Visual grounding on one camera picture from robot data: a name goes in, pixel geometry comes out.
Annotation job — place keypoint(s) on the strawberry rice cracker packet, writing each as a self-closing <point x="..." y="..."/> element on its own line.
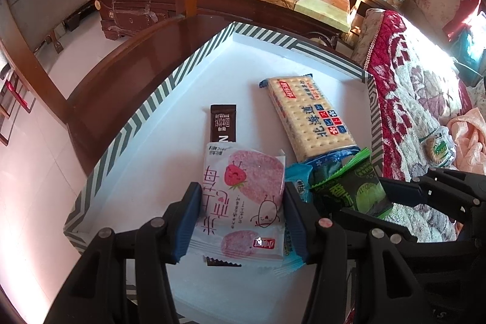
<point x="243" y="176"/>

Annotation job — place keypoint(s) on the green snack packet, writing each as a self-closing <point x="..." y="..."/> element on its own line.
<point x="353" y="191"/>

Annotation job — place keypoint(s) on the red wooden rack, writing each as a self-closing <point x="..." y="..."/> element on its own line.
<point x="15" y="96"/>

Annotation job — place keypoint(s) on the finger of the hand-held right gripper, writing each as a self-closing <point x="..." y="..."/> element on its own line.
<point x="402" y="191"/>
<point x="364" y="216"/>

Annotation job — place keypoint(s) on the striped white cardboard box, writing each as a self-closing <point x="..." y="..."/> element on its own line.
<point x="171" y="119"/>

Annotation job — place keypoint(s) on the blue snack packet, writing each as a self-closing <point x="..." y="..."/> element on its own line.
<point x="298" y="179"/>

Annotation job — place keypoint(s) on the wooden chair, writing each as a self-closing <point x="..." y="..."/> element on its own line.
<point x="114" y="81"/>

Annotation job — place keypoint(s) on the green white rice cracker packet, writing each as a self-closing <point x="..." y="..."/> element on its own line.
<point x="436" y="149"/>

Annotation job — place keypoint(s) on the peach quilted blanket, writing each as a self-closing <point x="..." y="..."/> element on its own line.
<point x="470" y="134"/>

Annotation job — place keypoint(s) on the long soda cracker packet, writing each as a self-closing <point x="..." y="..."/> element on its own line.
<point x="307" y="119"/>

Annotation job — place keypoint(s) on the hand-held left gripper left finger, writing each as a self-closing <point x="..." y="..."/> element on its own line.
<point x="188" y="221"/>

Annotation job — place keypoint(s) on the red cloth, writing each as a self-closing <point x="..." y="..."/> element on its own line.
<point x="461" y="16"/>

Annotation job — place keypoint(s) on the red floral fleece blanket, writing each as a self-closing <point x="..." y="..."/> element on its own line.
<point x="410" y="88"/>

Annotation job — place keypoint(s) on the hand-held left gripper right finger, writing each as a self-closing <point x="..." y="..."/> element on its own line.
<point x="296" y="221"/>

